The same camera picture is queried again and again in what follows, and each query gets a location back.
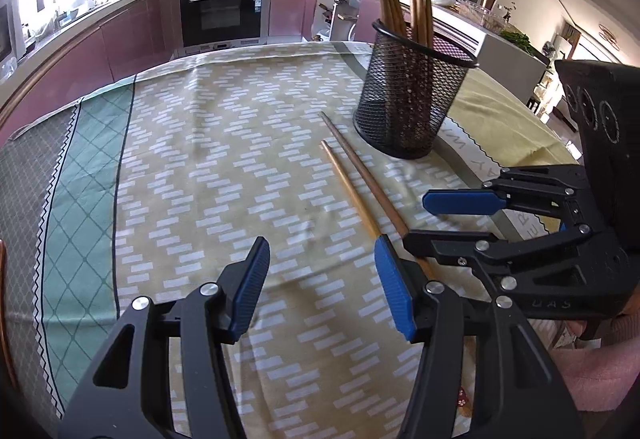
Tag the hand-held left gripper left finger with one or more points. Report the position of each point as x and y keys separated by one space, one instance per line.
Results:
x=250 y=289

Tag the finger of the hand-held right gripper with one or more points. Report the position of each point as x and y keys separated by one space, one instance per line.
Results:
x=460 y=202
x=440 y=246

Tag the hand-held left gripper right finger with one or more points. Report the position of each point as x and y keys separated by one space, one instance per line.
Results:
x=395 y=289

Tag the wooden chopstick red floral end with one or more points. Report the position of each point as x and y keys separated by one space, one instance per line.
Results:
x=365 y=179
x=350 y=189

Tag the black mesh utensil holder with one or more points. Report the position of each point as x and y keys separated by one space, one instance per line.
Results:
x=450 y=84

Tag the person's right forearm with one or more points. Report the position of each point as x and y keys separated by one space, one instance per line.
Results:
x=595 y=379

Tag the patterned green yellow tablecloth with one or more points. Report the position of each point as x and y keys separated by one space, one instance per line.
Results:
x=200 y=169

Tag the green leafy vegetables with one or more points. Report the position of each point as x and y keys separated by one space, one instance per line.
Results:
x=516 y=40

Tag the clear plastic food container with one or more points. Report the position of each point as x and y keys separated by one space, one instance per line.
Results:
x=480 y=13

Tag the wooden chair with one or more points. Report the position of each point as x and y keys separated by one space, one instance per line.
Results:
x=6 y=319

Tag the black built-in oven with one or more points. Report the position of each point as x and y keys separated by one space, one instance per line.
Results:
x=220 y=11

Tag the pink kitchen base cabinets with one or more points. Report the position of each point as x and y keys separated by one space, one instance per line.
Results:
x=145 y=26

